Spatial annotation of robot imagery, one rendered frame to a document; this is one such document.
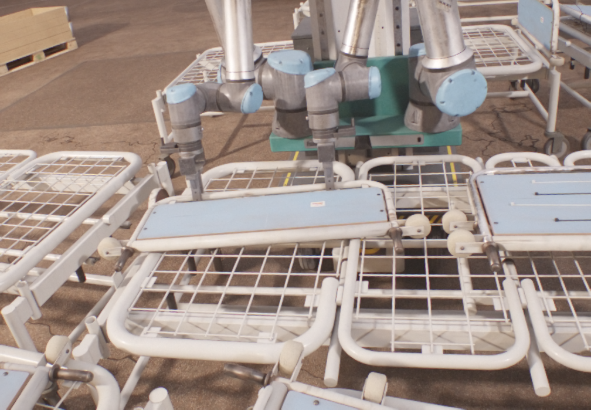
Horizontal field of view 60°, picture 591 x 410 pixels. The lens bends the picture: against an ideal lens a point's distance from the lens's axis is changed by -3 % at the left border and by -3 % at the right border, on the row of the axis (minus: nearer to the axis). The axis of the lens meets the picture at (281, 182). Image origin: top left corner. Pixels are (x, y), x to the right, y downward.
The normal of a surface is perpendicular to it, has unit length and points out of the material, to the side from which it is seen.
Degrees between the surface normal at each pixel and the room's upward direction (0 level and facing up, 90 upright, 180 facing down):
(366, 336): 90
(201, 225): 1
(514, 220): 5
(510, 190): 5
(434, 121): 70
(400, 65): 90
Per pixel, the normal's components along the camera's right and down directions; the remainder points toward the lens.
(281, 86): -0.44, 0.47
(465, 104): 0.14, 0.52
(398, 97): -0.19, 0.48
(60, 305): -0.13, -0.87
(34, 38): 0.84, 0.15
